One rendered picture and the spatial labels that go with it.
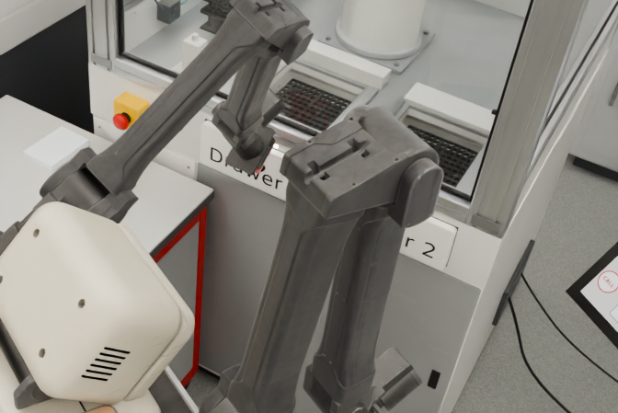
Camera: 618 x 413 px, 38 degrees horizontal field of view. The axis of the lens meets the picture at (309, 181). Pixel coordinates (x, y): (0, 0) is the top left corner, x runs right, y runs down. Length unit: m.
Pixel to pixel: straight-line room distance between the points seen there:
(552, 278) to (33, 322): 2.36
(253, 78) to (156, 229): 0.64
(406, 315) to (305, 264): 1.20
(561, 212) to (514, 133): 1.82
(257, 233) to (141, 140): 0.89
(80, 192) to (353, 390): 0.48
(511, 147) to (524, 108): 0.09
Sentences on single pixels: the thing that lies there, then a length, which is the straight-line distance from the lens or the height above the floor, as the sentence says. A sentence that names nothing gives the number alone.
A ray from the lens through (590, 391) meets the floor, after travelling 2.89.
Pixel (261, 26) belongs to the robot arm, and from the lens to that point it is 1.20.
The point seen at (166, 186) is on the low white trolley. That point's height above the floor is 0.76.
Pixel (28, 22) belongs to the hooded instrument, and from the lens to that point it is 2.47.
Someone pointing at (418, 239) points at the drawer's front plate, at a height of 0.87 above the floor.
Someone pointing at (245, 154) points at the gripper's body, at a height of 1.02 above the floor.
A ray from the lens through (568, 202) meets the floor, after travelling 3.51.
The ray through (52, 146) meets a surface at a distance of 2.16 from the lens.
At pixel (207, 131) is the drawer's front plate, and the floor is 0.91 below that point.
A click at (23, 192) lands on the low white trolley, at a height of 0.76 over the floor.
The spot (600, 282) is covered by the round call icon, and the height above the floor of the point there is 1.01.
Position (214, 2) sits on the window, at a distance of 1.84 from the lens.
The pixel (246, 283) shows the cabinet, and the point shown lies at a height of 0.48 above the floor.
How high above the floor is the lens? 2.11
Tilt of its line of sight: 40 degrees down
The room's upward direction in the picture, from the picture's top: 8 degrees clockwise
